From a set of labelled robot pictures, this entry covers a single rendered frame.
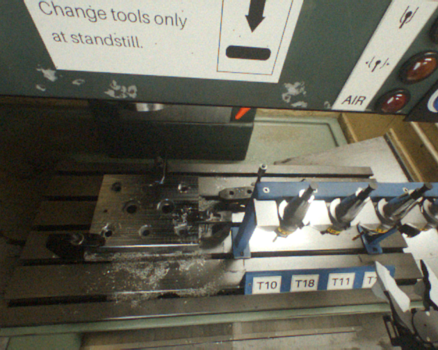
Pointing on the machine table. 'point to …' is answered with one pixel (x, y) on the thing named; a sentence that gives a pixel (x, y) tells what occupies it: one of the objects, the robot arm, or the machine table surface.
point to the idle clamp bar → (235, 195)
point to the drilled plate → (132, 244)
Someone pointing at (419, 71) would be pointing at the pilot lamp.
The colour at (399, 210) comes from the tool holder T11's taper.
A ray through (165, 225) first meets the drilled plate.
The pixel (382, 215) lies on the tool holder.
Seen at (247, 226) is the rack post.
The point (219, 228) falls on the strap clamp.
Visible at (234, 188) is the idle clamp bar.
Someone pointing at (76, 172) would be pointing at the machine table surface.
